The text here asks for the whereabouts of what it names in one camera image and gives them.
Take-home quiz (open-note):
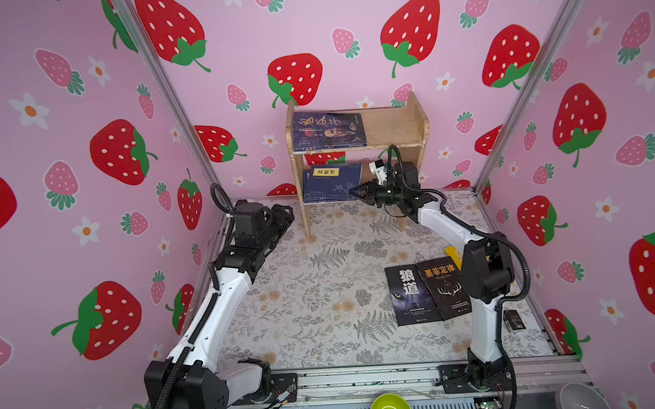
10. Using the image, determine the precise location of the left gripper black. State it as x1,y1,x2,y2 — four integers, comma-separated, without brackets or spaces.
252,204,293,257

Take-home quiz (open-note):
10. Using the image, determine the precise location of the purple-navy book yellow label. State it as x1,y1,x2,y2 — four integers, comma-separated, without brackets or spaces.
302,163,363,204

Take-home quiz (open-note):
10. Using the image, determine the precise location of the dark blue portrait cover book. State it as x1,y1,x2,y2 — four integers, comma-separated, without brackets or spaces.
292,111,368,152

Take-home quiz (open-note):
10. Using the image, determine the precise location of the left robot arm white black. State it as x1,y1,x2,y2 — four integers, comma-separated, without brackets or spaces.
144,184,295,409

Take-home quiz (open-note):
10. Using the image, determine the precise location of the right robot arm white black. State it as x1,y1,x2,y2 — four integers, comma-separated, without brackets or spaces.
349,160,530,390

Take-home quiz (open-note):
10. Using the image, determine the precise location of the wooden two-tier shelf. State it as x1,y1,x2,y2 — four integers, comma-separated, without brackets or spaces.
285,94,430,239

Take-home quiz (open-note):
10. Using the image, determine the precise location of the yellow cartoon cover book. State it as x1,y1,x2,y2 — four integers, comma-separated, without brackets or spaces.
445,246,463,270

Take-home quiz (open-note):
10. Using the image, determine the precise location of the black antler cover book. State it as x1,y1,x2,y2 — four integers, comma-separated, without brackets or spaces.
416,256,471,321

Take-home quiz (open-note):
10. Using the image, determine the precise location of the black wolf cover book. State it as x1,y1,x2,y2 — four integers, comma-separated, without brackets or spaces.
384,265,443,327

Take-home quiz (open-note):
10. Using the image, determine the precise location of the small black card box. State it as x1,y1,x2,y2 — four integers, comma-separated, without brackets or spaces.
503,309,526,333

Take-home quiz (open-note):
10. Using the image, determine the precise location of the grey bowl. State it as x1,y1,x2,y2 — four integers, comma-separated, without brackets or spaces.
555,383,610,409

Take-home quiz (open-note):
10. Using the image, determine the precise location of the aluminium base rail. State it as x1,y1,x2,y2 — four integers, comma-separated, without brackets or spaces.
131,354,595,409

